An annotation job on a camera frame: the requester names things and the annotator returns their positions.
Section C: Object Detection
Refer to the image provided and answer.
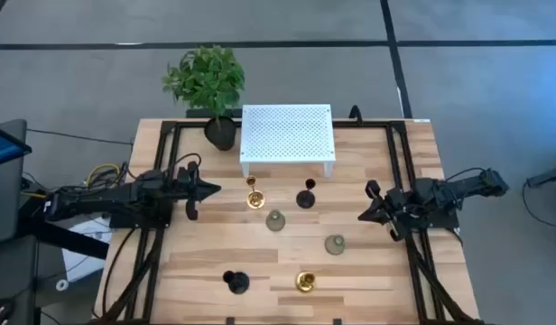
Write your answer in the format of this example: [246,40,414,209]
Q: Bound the black cable bundle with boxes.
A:
[406,234,480,325]
[100,227,164,325]

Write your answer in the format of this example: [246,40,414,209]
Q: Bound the yellow cable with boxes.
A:
[20,162,122,200]

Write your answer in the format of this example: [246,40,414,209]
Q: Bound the gold candlestick holder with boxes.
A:
[295,270,317,293]
[245,175,266,210]

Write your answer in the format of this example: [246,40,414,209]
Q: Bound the black aluminium table frame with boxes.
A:
[92,117,487,325]

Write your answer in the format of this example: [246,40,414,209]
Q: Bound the black stand beam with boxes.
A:
[18,198,110,261]

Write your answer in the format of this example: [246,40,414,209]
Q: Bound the grey equipment cart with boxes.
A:
[0,118,38,325]

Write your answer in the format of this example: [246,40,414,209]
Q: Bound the thin black floor cable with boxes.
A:
[27,128,134,146]

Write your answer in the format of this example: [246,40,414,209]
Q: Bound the grey stand foot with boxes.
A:
[525,162,556,189]

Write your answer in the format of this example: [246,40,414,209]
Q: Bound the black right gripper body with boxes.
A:
[366,179,410,242]

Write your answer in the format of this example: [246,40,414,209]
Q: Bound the white perforated metal shelf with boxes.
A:
[239,104,337,179]

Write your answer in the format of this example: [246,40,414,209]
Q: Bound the ribbed glass candle holder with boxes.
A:
[264,209,287,233]
[324,234,347,256]

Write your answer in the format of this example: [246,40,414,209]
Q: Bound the blue screen monitor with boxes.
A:
[0,122,33,169]

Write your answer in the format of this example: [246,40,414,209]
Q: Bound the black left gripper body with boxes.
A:
[177,161,202,222]

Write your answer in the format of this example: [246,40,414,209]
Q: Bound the green artificial plant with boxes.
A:
[162,43,246,119]

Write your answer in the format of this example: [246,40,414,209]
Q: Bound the black cable tangle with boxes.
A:
[20,160,137,202]

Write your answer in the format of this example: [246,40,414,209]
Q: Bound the black candlestick holder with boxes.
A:
[222,269,251,295]
[295,178,317,210]

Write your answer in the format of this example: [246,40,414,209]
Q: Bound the black plant pot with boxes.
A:
[203,116,238,152]

